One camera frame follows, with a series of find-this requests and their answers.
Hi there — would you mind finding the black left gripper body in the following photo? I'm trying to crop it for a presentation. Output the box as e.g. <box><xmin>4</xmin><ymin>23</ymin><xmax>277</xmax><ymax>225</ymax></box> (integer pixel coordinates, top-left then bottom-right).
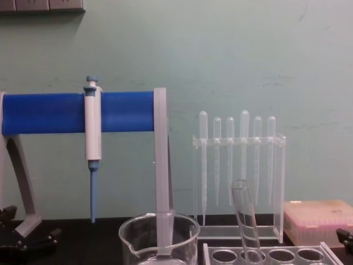
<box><xmin>0</xmin><ymin>242</ymin><xmax>57</xmax><ymax>265</ymax></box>

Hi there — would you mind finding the clear acrylic test tube rack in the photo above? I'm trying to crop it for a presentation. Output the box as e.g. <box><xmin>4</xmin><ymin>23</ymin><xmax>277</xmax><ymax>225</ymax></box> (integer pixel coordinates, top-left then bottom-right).
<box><xmin>202</xmin><ymin>241</ymin><xmax>336</xmax><ymax>265</ymax></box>

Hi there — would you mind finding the pink pipette tip box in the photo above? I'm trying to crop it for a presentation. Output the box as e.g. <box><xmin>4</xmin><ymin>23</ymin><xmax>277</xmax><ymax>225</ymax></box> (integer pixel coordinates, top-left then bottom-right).
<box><xmin>284</xmin><ymin>199</ymin><xmax>353</xmax><ymax>247</ymax></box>

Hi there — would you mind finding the clear acrylic dropper rack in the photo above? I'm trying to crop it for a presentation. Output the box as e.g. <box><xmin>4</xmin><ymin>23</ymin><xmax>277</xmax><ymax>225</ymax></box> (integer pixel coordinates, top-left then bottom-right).
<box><xmin>191</xmin><ymin>132</ymin><xmax>287</xmax><ymax>244</ymax></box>

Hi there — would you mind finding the clear glass test tube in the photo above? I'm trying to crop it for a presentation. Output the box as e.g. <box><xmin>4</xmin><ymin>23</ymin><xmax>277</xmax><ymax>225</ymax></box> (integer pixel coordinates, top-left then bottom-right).
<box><xmin>231</xmin><ymin>179</ymin><xmax>263</xmax><ymax>265</ymax></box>

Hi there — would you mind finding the blue and grey pipette stand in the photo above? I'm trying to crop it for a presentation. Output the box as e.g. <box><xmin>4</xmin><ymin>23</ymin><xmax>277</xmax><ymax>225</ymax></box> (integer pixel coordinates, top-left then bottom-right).
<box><xmin>0</xmin><ymin>87</ymin><xmax>177</xmax><ymax>257</ymax></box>

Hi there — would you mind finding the white and blue micropipette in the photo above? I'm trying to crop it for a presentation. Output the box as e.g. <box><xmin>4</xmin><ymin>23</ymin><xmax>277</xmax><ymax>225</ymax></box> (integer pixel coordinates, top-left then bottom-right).
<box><xmin>83</xmin><ymin>75</ymin><xmax>104</xmax><ymax>224</ymax></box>

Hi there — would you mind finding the clear glass beaker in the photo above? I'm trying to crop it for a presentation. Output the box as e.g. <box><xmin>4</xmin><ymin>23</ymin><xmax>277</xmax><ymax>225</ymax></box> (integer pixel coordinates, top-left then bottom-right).
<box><xmin>118</xmin><ymin>211</ymin><xmax>201</xmax><ymax>265</ymax></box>

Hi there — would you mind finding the clear plastic transfer pipette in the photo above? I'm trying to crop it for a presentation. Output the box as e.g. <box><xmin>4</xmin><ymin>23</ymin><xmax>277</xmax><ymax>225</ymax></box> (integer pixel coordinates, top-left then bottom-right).
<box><xmin>199</xmin><ymin>110</ymin><xmax>208</xmax><ymax>226</ymax></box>
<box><xmin>239</xmin><ymin>109</ymin><xmax>249</xmax><ymax>183</ymax></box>

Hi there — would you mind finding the dark wall socket panel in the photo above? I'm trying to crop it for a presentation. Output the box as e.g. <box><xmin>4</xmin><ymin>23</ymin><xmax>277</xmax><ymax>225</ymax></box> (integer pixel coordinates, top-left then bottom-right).
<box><xmin>0</xmin><ymin>0</ymin><xmax>87</xmax><ymax>17</ymax></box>

